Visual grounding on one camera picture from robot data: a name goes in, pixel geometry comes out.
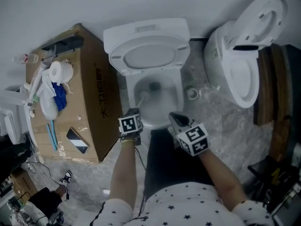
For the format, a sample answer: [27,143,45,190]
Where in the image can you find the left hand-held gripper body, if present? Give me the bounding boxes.
[117,107,144,147]

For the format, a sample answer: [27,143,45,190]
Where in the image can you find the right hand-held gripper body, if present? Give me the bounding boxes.
[168,111,210,157]

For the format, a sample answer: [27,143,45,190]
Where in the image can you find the white toilet brush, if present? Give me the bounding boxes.
[135,90,152,109]

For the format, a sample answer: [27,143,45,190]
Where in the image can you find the white square-tank toilet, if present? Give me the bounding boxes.
[103,17,191,130]

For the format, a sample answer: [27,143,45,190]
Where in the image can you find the person's right forearm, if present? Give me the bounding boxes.
[198,151,247,213]

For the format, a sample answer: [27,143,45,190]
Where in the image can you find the person's left forearm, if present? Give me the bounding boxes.
[110,141,139,202]

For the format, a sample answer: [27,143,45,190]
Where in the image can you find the white oval smart toilet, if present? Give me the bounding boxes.
[203,0,289,109]

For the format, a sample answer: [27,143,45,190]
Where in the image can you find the white toilet paper roll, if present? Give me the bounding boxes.
[49,60,74,83]

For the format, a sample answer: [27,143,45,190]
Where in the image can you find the white slim-seat toilet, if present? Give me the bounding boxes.
[0,86,32,145]

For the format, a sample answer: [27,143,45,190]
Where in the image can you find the white tape roll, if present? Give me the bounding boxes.
[187,86,200,100]

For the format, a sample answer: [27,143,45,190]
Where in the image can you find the person's black trousers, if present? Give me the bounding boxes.
[143,127,216,201]

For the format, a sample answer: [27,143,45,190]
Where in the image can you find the large brown cardboard box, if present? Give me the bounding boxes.
[24,22,124,164]

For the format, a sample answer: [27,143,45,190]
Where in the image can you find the black smartphone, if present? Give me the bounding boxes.
[66,127,90,154]

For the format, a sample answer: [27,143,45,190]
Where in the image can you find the white star-print shirt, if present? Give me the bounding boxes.
[93,182,276,226]

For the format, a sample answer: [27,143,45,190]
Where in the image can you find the blue cloth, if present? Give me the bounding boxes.
[52,82,68,112]

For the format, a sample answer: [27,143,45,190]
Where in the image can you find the white cloth bundle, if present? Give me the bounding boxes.
[40,95,59,121]

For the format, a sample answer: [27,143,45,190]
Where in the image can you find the dark wooden step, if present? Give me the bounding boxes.
[253,45,286,127]

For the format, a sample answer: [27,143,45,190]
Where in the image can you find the black equipment rack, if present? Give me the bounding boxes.
[248,142,301,226]

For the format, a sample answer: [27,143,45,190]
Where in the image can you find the white plastic drain pipe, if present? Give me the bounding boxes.
[23,62,51,107]

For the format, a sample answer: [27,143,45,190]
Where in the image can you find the black curved platform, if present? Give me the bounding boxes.
[269,43,301,162]

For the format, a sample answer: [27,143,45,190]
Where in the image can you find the small brown cardboard box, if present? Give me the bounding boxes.
[10,168,39,197]

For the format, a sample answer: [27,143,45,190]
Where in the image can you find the clear plastic bottle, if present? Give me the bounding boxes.
[12,53,40,65]

